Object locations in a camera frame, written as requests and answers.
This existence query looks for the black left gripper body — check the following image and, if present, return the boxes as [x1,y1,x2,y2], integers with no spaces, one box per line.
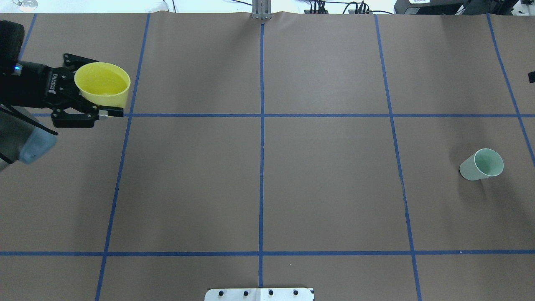
[17,61,80,111]

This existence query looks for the yellow plastic cup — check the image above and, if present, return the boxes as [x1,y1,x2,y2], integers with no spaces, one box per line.
[74,62,131,109]

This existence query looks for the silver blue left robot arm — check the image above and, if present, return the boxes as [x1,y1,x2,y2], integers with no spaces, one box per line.
[0,20,131,170]

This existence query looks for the light green plastic cup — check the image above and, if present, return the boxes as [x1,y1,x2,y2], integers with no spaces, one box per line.
[459,148,504,181]

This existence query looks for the aluminium frame post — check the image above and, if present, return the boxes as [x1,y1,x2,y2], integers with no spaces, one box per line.
[251,0,273,20]

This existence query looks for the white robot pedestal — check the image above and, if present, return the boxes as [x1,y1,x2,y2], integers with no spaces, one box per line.
[204,288,315,301]

